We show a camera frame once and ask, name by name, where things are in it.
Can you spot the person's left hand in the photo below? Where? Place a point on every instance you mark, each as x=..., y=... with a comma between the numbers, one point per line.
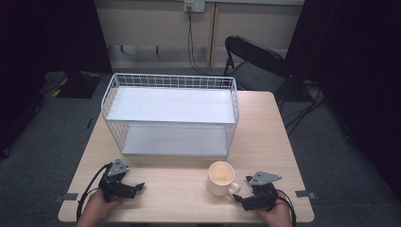
x=99, y=205

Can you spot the white wall socket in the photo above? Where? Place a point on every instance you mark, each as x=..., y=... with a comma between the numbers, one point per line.
x=194, y=5

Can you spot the black folding chair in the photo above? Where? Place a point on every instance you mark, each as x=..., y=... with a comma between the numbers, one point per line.
x=258, y=67

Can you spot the grey tape strip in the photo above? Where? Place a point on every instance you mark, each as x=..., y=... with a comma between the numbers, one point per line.
x=67, y=197
x=304, y=194

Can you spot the white cup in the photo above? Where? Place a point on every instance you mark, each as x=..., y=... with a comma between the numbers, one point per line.
x=217, y=187

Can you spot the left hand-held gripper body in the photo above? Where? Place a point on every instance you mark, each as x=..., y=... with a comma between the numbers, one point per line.
x=117, y=168

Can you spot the black curtain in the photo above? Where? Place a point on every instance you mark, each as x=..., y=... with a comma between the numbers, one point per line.
x=356, y=78
x=47, y=47

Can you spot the person's right hand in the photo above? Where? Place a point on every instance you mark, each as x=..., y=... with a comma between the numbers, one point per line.
x=277, y=213

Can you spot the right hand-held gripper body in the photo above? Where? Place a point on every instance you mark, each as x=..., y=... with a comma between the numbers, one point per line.
x=263, y=192

